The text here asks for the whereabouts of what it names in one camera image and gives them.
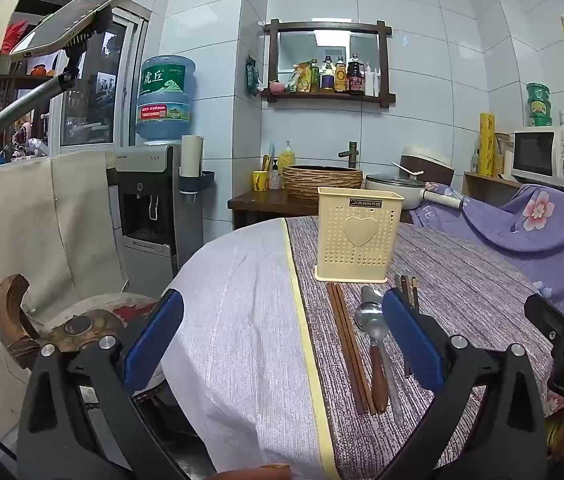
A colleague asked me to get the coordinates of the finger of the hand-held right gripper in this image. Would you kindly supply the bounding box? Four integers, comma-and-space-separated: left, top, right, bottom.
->
524, 294, 564, 361

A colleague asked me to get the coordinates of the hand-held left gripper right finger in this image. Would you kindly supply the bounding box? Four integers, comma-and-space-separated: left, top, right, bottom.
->
377, 287, 548, 480

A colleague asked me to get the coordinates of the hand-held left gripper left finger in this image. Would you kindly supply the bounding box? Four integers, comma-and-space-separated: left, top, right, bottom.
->
16, 289, 213, 480

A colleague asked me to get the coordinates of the wooden-handled metal spoon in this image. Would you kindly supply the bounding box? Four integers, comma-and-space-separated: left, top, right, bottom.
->
354, 301, 390, 411

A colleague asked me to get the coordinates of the brown wooden chopstick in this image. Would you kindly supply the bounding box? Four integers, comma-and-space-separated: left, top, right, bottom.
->
333, 282, 377, 415
326, 282, 369, 415

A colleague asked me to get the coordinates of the all-metal spoon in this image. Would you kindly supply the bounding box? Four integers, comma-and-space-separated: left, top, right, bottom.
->
361, 285, 405, 427

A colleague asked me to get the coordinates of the cream perforated utensil holder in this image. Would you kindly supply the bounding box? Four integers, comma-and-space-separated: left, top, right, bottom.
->
313, 186, 405, 283

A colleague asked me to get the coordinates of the person's left hand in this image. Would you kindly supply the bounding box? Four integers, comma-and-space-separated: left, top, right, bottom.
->
214, 464, 293, 480

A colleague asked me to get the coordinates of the dog printed cloth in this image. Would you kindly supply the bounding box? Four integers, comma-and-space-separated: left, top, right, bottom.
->
0, 274, 163, 371

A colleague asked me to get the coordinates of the purple striped table runner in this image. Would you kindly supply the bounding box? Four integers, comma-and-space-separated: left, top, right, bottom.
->
284, 215, 563, 480

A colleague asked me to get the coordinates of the purple floral blanket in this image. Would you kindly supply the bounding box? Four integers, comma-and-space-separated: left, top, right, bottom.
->
409, 182, 564, 338

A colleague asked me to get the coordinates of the white tablecloth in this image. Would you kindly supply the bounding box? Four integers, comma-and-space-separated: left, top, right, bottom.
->
159, 219, 327, 480

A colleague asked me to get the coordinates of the grey water dispenser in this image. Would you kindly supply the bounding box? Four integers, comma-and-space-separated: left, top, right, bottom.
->
114, 144, 205, 286

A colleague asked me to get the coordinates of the white microwave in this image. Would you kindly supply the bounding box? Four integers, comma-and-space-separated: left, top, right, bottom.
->
504, 126, 564, 191

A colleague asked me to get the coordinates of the white pot with lid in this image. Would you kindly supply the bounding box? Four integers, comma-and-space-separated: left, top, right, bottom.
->
364, 174, 464, 211

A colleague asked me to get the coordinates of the grey cup holder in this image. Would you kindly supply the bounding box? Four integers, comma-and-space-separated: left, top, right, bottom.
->
178, 170, 215, 203

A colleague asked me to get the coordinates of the dark wooden counter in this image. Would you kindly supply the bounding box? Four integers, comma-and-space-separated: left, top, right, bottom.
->
228, 189, 413, 231

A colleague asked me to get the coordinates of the yellow roll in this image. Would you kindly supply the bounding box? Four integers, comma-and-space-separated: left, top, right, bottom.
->
478, 112, 497, 177

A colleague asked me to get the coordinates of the beige cloth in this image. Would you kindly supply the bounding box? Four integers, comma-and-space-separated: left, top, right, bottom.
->
0, 150, 127, 436

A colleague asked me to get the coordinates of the brown and white rice cooker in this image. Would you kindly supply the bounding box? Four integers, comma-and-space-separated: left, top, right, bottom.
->
399, 146, 454, 186

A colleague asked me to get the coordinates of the woven basin sink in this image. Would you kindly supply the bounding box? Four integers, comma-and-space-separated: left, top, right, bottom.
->
282, 164, 363, 203

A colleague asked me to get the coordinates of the stack of green bowls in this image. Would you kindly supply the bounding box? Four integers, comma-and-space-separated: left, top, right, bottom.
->
526, 82, 554, 128

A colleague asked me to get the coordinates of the white paper cup stack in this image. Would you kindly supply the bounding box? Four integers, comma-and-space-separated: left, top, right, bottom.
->
182, 135, 204, 179

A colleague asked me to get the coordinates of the bamboo faucet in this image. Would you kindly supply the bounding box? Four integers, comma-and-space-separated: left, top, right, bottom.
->
338, 141, 363, 168

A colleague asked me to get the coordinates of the blue water bottle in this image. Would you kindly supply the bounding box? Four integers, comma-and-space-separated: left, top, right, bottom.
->
135, 55, 197, 145

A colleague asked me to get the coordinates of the row of condiment bottles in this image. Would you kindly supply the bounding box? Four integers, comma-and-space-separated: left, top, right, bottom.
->
289, 52, 380, 96

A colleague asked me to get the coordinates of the green hanging packet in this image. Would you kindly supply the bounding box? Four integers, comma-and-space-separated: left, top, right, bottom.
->
246, 55, 263, 98

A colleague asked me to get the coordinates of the smartphone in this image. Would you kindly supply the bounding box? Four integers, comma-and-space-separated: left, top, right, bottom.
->
9, 0, 135, 56

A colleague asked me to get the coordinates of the wooden framed wall shelf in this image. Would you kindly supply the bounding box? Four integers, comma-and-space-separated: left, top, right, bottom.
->
261, 19, 397, 108

